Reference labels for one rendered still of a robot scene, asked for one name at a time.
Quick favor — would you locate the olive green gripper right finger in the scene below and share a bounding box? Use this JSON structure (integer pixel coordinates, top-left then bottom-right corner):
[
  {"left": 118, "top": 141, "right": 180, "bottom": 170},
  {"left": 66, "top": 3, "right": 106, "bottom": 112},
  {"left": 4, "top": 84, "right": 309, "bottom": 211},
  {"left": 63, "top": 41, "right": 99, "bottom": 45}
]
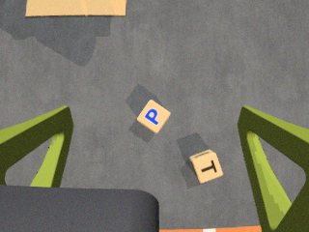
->
[{"left": 238, "top": 106, "right": 309, "bottom": 232}]

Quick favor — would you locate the tan flat mat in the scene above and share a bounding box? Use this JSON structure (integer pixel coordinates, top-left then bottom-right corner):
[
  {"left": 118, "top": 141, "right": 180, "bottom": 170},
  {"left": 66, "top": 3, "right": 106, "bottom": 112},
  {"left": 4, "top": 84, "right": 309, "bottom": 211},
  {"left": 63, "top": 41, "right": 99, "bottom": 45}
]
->
[{"left": 26, "top": 0, "right": 126, "bottom": 17}]

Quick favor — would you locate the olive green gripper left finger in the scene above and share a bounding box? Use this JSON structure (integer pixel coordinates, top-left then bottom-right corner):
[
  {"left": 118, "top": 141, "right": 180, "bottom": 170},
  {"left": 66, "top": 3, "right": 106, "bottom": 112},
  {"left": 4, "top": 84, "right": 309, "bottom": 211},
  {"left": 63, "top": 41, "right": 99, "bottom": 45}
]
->
[{"left": 0, "top": 106, "right": 73, "bottom": 188}]

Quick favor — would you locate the tan letter block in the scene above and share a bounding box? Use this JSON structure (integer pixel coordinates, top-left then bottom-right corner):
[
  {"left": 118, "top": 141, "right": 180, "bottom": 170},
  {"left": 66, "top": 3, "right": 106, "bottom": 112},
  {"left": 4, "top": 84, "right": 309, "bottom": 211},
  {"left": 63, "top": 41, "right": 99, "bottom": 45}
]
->
[
  {"left": 190, "top": 150, "right": 223, "bottom": 184},
  {"left": 137, "top": 100, "right": 170, "bottom": 133}
]

